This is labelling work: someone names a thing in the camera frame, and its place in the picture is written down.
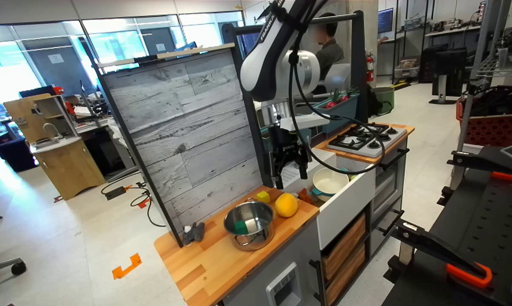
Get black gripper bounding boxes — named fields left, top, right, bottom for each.
left=269, top=127, right=308, bottom=190

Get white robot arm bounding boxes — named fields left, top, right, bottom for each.
left=240, top=0, right=324, bottom=190

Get small yellow cube toy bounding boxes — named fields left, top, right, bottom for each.
left=256, top=191, right=271, bottom=205

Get yellow lemon toy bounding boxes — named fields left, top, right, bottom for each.
left=274, top=193, right=300, bottom=218

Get steel cooking pot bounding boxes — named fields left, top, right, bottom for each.
left=225, top=201, right=274, bottom=252

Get toy stove top burners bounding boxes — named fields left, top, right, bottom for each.
left=329, top=125, right=407, bottom=159

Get green toy inside pot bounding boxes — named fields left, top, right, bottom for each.
left=233, top=220, right=249, bottom=235

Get cream white bowl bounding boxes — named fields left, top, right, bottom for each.
left=312, top=169, right=349, bottom=196

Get white sink basin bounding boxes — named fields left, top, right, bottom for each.
left=317, top=154, right=376, bottom=249

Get grey wood backsplash panel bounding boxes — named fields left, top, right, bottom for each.
left=102, top=47, right=262, bottom=247

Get seated person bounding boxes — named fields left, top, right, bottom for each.
left=315, top=13, right=344, bottom=79

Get wooden drawer front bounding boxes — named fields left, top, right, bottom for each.
left=324, top=215, right=366, bottom=306

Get orange floor tape marker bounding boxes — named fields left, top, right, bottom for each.
left=113, top=254, right=142, bottom=281

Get wooden cabinet cart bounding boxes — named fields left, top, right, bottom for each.
left=6, top=94, right=106, bottom=200

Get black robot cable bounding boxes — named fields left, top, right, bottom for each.
left=286, top=23, right=388, bottom=178

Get oven door with handle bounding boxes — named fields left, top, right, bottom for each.
left=368, top=140, right=410, bottom=258

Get black clamp orange handle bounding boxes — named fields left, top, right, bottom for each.
left=390, top=220, right=494, bottom=292

